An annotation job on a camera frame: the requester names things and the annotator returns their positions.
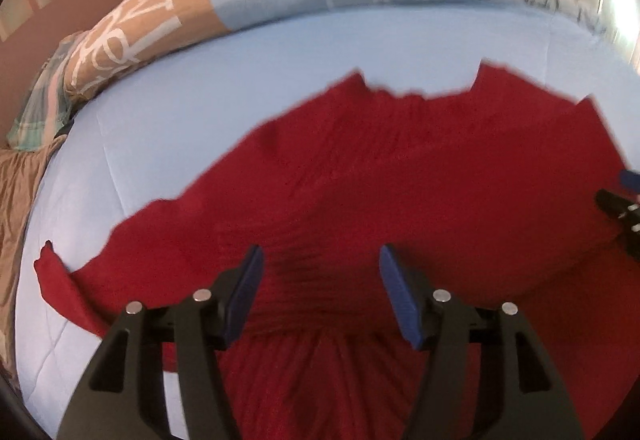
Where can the plain pink panel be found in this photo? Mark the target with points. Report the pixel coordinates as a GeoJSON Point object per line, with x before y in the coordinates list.
{"type": "Point", "coordinates": [45, 14]}

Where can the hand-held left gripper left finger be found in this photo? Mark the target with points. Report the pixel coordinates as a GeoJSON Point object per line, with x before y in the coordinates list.
{"type": "Point", "coordinates": [245, 290]}

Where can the brown ruffled cloth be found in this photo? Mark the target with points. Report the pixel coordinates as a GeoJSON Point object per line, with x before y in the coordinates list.
{"type": "Point", "coordinates": [20, 200]}

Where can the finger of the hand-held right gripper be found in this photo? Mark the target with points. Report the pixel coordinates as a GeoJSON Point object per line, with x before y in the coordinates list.
{"type": "Point", "coordinates": [631, 178]}
{"type": "Point", "coordinates": [617, 207]}

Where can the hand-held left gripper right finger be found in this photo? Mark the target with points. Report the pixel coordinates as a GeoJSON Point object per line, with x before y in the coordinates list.
{"type": "Point", "coordinates": [400, 290]}

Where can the red knit sweater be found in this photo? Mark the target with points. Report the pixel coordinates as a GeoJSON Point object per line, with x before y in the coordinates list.
{"type": "Point", "coordinates": [400, 169]}

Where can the light blue bed sheet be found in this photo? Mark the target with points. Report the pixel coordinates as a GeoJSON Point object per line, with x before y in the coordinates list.
{"type": "Point", "coordinates": [250, 69]}

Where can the plaid pillow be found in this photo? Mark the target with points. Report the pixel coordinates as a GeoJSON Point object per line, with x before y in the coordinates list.
{"type": "Point", "coordinates": [45, 104]}

